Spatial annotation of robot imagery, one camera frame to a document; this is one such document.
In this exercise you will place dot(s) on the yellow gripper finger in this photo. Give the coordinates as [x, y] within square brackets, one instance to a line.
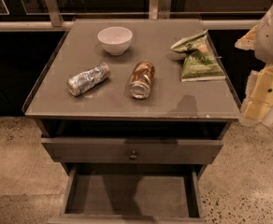
[259, 95]
[247, 42]

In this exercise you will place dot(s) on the orange gold can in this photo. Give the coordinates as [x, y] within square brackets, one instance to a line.
[141, 80]

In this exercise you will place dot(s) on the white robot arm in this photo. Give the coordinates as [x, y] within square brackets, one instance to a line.
[263, 50]

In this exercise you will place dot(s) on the grey drawer cabinet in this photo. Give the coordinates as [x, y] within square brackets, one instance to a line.
[200, 110]

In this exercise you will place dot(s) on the round metal drawer knob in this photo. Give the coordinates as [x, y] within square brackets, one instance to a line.
[133, 155]

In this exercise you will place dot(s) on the crushed silver blue can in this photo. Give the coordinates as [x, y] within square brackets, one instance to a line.
[86, 80]

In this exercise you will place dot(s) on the open grey middle drawer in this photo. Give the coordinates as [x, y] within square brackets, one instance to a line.
[131, 194]

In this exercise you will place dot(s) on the grey top drawer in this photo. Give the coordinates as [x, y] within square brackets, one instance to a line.
[117, 150]

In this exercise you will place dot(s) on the green jalapeno chip bag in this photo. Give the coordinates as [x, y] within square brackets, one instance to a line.
[200, 63]

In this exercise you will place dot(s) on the white ceramic bowl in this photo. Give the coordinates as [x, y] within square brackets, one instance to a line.
[115, 40]

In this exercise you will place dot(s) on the metal railing frame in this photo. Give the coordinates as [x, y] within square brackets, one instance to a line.
[21, 15]

